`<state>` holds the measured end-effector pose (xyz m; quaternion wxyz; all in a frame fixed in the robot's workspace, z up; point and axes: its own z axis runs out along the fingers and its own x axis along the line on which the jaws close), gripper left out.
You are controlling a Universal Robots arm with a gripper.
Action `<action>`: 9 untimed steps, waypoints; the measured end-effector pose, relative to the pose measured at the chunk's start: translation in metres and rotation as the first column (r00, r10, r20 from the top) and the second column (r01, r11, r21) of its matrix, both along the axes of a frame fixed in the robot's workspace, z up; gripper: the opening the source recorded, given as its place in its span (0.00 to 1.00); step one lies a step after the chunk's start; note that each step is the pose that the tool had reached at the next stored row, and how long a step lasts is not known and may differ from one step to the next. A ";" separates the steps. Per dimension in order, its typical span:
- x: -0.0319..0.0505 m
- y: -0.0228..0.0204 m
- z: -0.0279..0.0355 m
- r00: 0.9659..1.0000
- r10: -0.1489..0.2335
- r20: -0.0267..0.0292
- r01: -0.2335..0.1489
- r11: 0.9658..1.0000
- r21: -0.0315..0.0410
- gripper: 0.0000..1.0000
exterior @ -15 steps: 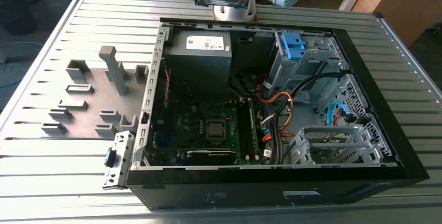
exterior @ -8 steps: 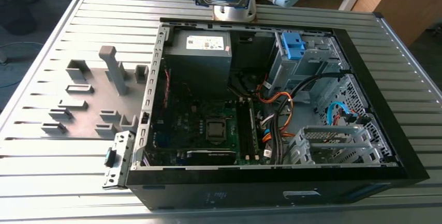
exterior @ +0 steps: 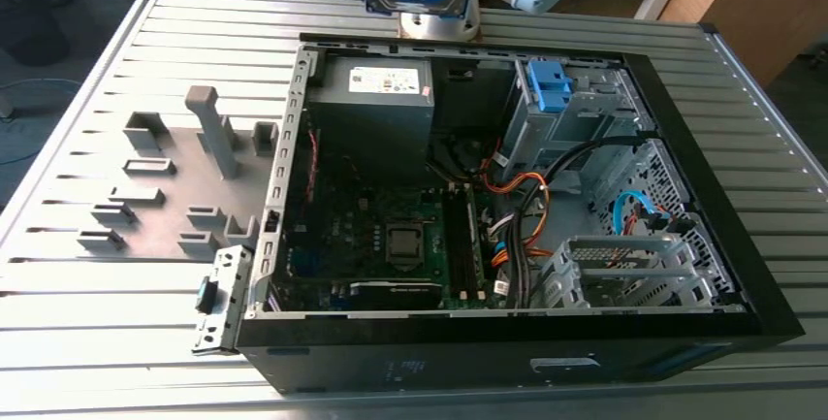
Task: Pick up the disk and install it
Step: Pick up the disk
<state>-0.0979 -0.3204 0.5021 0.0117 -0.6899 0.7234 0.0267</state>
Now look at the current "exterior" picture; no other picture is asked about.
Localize blue floor cable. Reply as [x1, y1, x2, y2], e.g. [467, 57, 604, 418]
[0, 145, 40, 167]

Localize orange yellow power wires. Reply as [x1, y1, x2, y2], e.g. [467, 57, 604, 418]
[481, 150, 551, 271]

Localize black RAM slot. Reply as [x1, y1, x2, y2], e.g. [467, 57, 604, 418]
[445, 186, 471, 299]
[463, 185, 488, 299]

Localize blue bracket latch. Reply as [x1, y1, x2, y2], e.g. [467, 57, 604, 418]
[195, 275, 221, 315]

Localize green motherboard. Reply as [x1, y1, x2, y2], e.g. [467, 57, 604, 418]
[271, 181, 512, 312]

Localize thin red wire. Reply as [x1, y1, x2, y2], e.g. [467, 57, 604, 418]
[304, 127, 324, 201]

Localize grey power supply unit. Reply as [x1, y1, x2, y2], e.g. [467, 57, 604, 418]
[307, 56, 436, 186]

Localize black open PC case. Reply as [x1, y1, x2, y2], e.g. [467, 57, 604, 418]
[233, 31, 807, 396]

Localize black graphics card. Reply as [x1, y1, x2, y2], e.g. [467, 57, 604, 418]
[348, 279, 445, 309]

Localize CPU socket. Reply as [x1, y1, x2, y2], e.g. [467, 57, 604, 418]
[384, 218, 428, 271]

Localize wooden cabinet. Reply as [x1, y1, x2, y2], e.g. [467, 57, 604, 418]
[659, 0, 828, 89]

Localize black office chair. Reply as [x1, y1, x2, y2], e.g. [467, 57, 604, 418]
[0, 0, 72, 67]

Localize blue drive cage latch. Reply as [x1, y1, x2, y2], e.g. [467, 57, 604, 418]
[537, 88, 575, 113]
[527, 59, 576, 94]

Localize grey metal drive cage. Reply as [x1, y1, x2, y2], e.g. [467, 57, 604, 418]
[501, 58, 655, 181]

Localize black wire connector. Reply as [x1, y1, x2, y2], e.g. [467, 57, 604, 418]
[645, 210, 695, 236]

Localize silver expansion slot bracket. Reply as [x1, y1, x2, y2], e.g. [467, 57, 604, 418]
[191, 243, 255, 357]

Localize silver disk bay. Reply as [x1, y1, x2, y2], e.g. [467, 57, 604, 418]
[536, 233, 719, 310]

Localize grey parts rack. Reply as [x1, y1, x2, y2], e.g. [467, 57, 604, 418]
[75, 84, 283, 262]

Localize blue data wire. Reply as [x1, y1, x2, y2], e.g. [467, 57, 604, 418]
[611, 190, 655, 237]

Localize pale grey floor cable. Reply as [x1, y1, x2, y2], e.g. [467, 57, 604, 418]
[0, 78, 85, 96]

